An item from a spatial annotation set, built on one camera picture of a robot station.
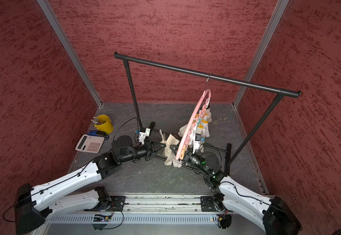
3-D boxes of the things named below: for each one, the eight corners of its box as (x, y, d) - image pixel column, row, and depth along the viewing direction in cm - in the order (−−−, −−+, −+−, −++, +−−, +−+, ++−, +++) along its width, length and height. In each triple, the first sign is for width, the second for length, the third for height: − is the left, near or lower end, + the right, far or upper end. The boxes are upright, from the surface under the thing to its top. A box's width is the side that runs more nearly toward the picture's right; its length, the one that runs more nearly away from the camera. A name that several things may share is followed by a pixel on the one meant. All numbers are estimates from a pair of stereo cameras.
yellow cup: (100, 135, 104) (93, 125, 94) (104, 124, 110) (98, 114, 100) (111, 135, 104) (105, 125, 94) (115, 124, 110) (109, 114, 100)
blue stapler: (89, 136, 102) (86, 132, 99) (92, 131, 105) (89, 128, 101) (107, 140, 100) (105, 136, 97) (110, 135, 103) (108, 132, 99)
